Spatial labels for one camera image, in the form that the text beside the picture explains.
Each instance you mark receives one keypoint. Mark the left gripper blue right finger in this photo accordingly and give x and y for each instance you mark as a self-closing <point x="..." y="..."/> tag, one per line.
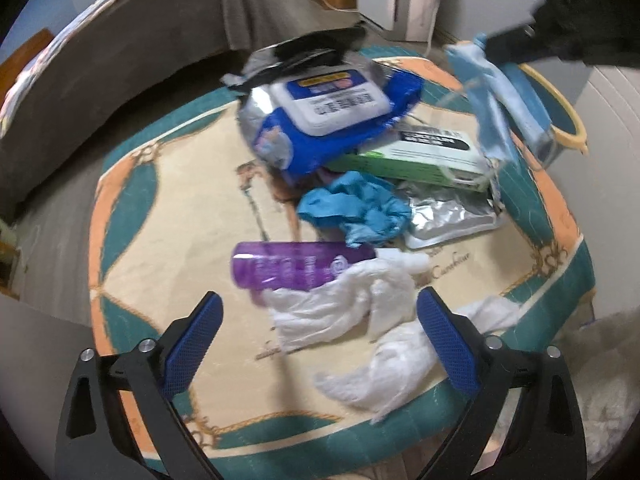
<point x="454" y="338"/>

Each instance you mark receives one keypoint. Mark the teal yellow trash bin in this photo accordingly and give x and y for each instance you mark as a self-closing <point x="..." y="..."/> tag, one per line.
<point x="568" y="129"/>

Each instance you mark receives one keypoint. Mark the blue wet wipes pack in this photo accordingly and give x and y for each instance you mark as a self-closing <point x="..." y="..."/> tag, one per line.
<point x="300" y="123"/>

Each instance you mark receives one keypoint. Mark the wooden headboard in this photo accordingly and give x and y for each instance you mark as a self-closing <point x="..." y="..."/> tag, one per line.
<point x="19" y="59"/>

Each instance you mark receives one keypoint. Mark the purple bottle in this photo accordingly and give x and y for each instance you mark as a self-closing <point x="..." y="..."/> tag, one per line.
<point x="292" y="265"/>

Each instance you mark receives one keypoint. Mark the white green medicine box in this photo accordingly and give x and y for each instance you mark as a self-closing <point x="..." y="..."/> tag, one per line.
<point x="421" y="154"/>

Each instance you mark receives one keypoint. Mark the silver foil blister pack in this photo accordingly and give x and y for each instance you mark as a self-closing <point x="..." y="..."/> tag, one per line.
<point x="441" y="215"/>

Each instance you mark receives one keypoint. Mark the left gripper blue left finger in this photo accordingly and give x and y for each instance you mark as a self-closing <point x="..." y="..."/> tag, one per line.
<point x="185" y="343"/>

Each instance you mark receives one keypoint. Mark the blue glove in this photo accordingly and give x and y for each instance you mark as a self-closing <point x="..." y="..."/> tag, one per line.
<point x="364" y="208"/>

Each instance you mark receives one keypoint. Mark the bed with grey blanket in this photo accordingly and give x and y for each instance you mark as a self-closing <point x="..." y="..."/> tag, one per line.
<point x="109" y="54"/>

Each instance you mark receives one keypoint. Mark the light blue face mask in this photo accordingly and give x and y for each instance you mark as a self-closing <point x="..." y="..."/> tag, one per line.
<point x="500" y="96"/>

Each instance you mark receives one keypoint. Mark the black plastic mailer bag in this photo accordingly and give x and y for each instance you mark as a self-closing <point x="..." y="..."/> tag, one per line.
<point x="295" y="56"/>

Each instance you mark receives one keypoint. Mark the white tissue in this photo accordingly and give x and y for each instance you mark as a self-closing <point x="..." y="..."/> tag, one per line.
<point x="402" y="358"/>
<point x="381" y="290"/>

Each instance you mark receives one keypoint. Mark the horse pattern floor mat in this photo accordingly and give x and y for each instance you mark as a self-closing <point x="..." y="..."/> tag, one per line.
<point x="174" y="200"/>

